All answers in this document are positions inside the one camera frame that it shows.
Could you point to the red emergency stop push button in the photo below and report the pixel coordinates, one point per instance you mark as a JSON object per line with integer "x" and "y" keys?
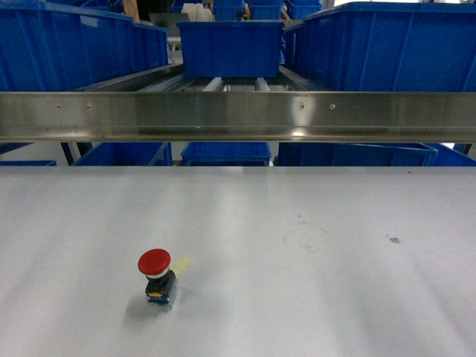
{"x": 162, "y": 284}

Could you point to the blue bin lower centre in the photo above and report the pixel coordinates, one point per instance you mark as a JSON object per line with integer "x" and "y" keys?
{"x": 226, "y": 154}

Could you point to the blue bin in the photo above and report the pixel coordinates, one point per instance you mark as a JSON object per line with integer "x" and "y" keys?
{"x": 56, "y": 47}
{"x": 226, "y": 154}
{"x": 385, "y": 46}
{"x": 128, "y": 154}
{"x": 354, "y": 155}
{"x": 231, "y": 49}

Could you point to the blue bin lower right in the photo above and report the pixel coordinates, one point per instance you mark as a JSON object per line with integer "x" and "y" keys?
{"x": 354, "y": 155}

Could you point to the yellow tape scrap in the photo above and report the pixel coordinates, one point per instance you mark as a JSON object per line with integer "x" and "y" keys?
{"x": 180, "y": 266}

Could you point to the blue bin lower left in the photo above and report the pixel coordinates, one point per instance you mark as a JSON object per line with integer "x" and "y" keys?
{"x": 128, "y": 154}

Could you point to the blue bin upper centre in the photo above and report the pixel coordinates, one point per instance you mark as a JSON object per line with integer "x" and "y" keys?
{"x": 231, "y": 49}

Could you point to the blue bin upper right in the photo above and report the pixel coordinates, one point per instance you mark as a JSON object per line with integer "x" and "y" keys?
{"x": 385, "y": 46}

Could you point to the blue bin upper left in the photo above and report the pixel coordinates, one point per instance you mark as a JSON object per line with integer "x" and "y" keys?
{"x": 56, "y": 47}

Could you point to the stainless steel shelf rail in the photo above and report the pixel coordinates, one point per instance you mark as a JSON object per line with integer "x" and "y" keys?
{"x": 238, "y": 116}

